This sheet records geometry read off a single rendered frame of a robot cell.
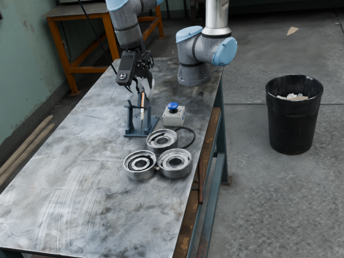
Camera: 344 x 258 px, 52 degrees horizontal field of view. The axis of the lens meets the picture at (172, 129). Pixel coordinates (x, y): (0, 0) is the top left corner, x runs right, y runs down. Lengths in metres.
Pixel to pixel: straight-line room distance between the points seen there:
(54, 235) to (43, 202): 0.15
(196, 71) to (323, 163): 1.16
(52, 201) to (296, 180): 1.51
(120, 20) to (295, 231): 1.38
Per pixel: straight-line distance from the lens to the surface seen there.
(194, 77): 1.53
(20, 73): 3.14
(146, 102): 1.18
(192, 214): 1.30
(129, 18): 1.08
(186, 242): 1.23
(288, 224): 2.00
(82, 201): 1.09
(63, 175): 1.21
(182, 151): 1.12
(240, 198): 2.10
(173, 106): 1.27
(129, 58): 1.11
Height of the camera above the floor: 1.52
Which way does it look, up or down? 34 degrees down
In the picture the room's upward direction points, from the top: 10 degrees counter-clockwise
